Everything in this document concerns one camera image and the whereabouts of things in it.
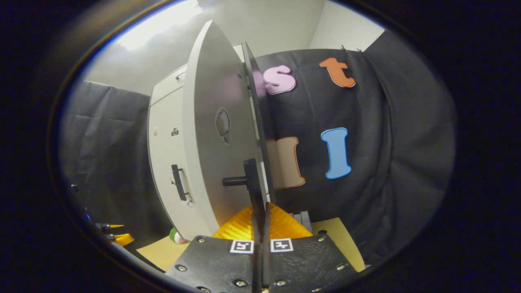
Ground white double-door shoe cabinet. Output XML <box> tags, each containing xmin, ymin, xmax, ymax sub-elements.
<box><xmin>147</xmin><ymin>42</ymin><xmax>278</xmax><ymax>245</ymax></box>

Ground white cabinet door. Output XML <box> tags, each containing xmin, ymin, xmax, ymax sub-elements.
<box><xmin>182</xmin><ymin>20</ymin><xmax>270</xmax><ymax>241</ymax></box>
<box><xmin>147</xmin><ymin>85</ymin><xmax>213</xmax><ymax>243</ymax></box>

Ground black backdrop cloth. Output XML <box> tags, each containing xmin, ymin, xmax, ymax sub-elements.
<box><xmin>250</xmin><ymin>31</ymin><xmax>455</xmax><ymax>268</ymax></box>
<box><xmin>60</xmin><ymin>81</ymin><xmax>175</xmax><ymax>261</ymax></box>

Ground white cabinet drawer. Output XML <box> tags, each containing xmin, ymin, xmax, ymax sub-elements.
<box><xmin>150</xmin><ymin>44</ymin><xmax>245</xmax><ymax>107</ymax></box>

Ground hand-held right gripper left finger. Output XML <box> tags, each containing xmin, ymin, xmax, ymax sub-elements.
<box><xmin>165</xmin><ymin>203</ymin><xmax>263</xmax><ymax>293</ymax></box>

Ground black door handle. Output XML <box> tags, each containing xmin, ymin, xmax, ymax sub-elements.
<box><xmin>171</xmin><ymin>164</ymin><xmax>190</xmax><ymax>202</ymax></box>
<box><xmin>222</xmin><ymin>159</ymin><xmax>262</xmax><ymax>213</ymax></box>

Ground green and white round object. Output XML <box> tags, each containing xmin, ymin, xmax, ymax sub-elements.
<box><xmin>169</xmin><ymin>228</ymin><xmax>188</xmax><ymax>245</ymax></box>

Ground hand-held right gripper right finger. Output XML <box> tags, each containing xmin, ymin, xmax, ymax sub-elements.
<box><xmin>263</xmin><ymin>202</ymin><xmax>361</xmax><ymax>293</ymax></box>

